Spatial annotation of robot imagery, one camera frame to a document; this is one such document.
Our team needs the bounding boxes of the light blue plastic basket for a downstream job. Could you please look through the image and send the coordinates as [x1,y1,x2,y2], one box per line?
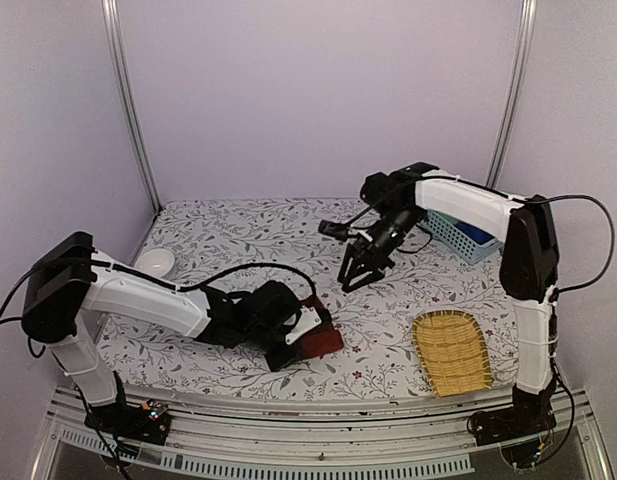
[420,210,503,265]

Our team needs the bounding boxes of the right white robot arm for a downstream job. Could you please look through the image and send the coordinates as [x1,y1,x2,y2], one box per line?
[319,162,559,445]

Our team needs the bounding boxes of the brown towel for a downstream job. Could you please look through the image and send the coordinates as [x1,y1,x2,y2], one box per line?
[299,295,344,360]

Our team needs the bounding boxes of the floral tablecloth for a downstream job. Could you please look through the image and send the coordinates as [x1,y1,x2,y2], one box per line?
[97,199,518,401]

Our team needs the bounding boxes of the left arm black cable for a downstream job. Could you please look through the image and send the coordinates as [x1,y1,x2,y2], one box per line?
[0,263,318,361]

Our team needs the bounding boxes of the white bowl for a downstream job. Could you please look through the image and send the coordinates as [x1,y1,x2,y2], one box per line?
[134,248,175,278]

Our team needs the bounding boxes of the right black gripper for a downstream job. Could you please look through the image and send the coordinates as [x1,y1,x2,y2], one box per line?
[338,207,423,294]

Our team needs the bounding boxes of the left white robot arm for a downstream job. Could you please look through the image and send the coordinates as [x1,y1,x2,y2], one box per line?
[22,232,322,445]

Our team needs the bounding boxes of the left aluminium frame post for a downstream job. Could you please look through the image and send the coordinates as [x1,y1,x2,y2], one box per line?
[101,0,162,215]

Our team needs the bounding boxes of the yellow bamboo tray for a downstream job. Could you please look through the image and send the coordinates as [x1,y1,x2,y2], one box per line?
[412,310,493,398]

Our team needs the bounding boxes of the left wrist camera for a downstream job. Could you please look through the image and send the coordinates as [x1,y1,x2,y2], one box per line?
[284,306,332,346]

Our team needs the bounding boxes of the aluminium front rail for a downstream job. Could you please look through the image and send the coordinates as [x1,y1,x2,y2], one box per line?
[32,384,614,480]

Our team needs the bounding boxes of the blue towel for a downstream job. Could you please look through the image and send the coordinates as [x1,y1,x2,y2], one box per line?
[458,223,493,245]

